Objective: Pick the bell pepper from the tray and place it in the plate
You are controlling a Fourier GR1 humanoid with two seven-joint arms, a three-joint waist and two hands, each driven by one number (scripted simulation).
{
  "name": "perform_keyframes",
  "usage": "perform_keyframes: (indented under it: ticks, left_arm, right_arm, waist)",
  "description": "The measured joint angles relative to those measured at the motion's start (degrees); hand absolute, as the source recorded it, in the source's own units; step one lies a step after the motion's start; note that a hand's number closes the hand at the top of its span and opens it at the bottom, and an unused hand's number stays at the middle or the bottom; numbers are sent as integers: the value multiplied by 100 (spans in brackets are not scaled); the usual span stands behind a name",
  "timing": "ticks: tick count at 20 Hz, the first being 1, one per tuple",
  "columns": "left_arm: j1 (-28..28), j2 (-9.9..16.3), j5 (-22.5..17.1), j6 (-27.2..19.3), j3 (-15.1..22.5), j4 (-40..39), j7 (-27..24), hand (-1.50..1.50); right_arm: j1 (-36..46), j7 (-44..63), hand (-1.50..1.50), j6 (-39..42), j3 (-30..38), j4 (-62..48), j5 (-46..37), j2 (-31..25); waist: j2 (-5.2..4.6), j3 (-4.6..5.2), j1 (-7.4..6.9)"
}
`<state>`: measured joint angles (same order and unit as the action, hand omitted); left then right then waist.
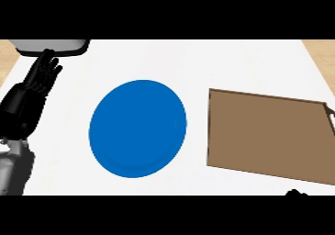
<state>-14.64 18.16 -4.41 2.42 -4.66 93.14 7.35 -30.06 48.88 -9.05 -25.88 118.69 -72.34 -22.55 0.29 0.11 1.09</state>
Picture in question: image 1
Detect brown tray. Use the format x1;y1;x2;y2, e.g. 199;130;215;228
206;87;335;187

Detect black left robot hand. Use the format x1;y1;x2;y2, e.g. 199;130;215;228
0;48;63;141

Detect blue plate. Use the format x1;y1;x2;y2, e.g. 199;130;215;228
87;79;188;179

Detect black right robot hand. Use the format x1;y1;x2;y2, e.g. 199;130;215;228
283;188;309;196

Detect pale grey appliance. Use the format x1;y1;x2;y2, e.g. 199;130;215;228
7;39;91;58

